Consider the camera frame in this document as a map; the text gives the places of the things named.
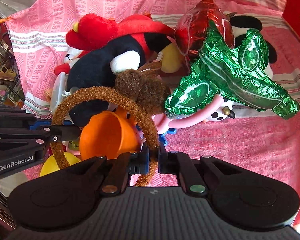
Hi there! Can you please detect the orange plastic cup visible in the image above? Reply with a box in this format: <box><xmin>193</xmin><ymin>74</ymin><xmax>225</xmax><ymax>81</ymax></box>
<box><xmin>79</xmin><ymin>107</ymin><xmax>141</xmax><ymax>160</ymax></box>

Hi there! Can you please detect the brown fuzzy headband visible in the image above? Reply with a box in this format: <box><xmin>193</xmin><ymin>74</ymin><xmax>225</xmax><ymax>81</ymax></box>
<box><xmin>50</xmin><ymin>61</ymin><xmax>171</xmax><ymax>187</ymax></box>

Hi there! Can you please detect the green foil balloon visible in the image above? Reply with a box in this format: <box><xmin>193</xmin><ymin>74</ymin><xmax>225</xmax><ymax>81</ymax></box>
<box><xmin>165</xmin><ymin>22</ymin><xmax>300</xmax><ymax>120</ymax></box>

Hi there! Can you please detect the red foil balloon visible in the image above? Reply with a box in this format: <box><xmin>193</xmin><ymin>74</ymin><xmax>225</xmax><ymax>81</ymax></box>
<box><xmin>174</xmin><ymin>0</ymin><xmax>235</xmax><ymax>55</ymax></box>

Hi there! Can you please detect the panda plush toy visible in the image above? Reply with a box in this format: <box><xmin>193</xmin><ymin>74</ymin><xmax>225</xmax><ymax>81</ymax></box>
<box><xmin>230</xmin><ymin>14</ymin><xmax>277</xmax><ymax>80</ymax></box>

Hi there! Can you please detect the blue plastic toy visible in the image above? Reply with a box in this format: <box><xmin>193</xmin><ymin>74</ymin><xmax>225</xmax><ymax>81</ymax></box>
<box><xmin>159</xmin><ymin>128</ymin><xmax>177</xmax><ymax>146</ymax></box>

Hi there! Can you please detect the pink flexible tube toy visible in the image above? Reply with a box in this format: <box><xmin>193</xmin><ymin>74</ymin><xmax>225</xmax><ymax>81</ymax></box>
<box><xmin>152</xmin><ymin>94</ymin><xmax>224</xmax><ymax>134</ymax></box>

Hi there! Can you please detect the yellow ball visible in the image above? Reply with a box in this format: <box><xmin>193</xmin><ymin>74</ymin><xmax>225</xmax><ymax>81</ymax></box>
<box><xmin>39</xmin><ymin>152</ymin><xmax>81</xmax><ymax>177</ymax></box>

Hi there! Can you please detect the cow print ball toy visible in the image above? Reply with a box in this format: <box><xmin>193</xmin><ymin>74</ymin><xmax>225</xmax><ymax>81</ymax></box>
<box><xmin>203</xmin><ymin>97</ymin><xmax>236</xmax><ymax>122</ymax></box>

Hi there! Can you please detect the Mickey Mouse plush toy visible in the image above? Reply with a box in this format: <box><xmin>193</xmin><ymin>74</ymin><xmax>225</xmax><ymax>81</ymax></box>
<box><xmin>53</xmin><ymin>12</ymin><xmax>176</xmax><ymax>128</ymax></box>

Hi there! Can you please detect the pink striped cloth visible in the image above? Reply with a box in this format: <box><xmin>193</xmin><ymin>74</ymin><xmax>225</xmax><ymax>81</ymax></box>
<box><xmin>5</xmin><ymin>0</ymin><xmax>300</xmax><ymax>230</ymax></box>

